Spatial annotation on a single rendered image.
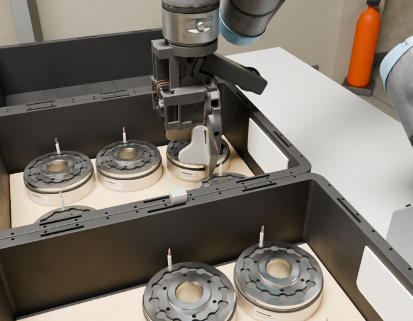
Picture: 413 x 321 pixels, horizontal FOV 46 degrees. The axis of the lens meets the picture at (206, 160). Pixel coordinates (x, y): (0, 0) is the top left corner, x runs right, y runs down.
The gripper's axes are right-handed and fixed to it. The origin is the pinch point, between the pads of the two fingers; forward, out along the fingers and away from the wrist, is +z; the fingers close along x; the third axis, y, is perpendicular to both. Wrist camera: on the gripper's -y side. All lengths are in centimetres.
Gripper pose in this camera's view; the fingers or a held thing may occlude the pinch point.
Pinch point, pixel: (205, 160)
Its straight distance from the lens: 76.3
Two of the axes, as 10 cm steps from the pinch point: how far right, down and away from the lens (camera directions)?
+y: -9.4, 1.9, -2.8
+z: 0.0, 8.3, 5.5
